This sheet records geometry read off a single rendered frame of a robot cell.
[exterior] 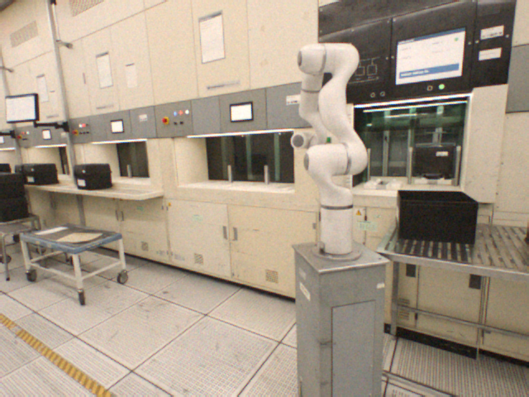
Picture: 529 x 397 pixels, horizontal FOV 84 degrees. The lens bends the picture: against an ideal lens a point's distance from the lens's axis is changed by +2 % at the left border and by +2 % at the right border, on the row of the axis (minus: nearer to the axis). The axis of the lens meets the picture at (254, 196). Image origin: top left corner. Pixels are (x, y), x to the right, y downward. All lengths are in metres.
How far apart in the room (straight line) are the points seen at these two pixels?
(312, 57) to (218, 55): 1.27
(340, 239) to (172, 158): 1.88
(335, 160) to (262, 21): 1.34
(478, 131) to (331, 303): 1.08
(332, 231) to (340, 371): 0.53
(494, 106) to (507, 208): 0.48
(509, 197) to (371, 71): 0.91
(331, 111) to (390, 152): 1.62
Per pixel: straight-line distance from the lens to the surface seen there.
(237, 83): 2.23
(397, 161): 2.70
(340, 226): 1.14
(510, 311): 2.02
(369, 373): 1.40
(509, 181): 1.82
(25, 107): 3.79
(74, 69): 3.92
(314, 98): 1.42
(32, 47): 4.76
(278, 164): 2.54
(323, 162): 1.07
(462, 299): 1.99
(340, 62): 1.23
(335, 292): 1.13
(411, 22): 1.88
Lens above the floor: 1.20
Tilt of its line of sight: 10 degrees down
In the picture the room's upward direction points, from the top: 3 degrees counter-clockwise
